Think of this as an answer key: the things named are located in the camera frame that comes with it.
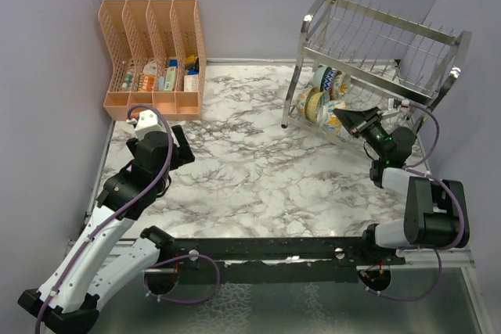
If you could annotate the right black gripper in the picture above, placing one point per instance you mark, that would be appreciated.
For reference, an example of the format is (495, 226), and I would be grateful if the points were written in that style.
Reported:
(353, 119)

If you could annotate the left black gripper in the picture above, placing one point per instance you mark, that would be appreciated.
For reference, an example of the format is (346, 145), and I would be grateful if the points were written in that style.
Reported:
(182, 155)

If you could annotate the blue orange floral bowl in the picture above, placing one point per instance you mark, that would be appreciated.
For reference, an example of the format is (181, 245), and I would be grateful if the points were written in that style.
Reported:
(329, 123)

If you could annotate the blue yellow sun bowl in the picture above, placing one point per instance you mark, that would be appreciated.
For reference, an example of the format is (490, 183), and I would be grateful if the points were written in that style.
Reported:
(315, 101)

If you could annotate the orange star flower bowl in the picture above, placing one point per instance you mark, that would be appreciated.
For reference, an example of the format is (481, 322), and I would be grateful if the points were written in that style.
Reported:
(341, 86)

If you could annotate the red patterned bowl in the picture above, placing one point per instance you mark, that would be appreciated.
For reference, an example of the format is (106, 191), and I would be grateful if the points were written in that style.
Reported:
(328, 79)

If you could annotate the green leaf orange flower bowl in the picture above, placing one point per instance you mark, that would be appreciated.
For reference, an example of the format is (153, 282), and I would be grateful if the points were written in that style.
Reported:
(303, 98)

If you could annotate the teal bowl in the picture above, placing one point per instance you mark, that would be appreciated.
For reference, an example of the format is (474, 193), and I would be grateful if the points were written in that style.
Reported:
(317, 76)

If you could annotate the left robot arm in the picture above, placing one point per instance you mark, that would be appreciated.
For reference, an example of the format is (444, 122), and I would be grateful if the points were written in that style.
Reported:
(72, 298)

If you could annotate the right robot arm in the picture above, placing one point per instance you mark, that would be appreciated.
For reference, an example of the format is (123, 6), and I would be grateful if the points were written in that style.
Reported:
(435, 210)

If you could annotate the steel dish rack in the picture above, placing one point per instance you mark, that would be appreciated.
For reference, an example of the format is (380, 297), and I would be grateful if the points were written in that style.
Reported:
(386, 56)

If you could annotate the white blue box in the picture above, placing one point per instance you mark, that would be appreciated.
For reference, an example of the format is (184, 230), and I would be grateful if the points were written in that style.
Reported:
(191, 83)

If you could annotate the orange snack box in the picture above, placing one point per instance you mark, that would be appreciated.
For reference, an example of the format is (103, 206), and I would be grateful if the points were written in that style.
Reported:
(146, 82)

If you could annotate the green white box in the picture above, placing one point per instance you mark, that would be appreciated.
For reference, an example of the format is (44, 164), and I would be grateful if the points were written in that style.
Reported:
(170, 79)

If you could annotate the small bottle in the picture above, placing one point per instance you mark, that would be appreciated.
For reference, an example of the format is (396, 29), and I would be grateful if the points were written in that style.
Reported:
(127, 82)

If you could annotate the peach plastic desk organizer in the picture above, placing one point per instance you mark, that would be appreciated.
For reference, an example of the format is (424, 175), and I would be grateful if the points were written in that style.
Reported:
(148, 36)

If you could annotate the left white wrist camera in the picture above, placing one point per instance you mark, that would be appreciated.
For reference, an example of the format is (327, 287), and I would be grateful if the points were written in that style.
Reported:
(144, 123)

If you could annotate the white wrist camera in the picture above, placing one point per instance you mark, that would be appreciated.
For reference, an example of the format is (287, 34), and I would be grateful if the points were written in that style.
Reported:
(394, 108)
(144, 123)

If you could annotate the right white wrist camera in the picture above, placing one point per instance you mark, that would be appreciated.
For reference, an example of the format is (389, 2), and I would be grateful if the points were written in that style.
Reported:
(394, 108)

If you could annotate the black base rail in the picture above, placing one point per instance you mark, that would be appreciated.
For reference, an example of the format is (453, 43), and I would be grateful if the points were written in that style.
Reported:
(266, 260)

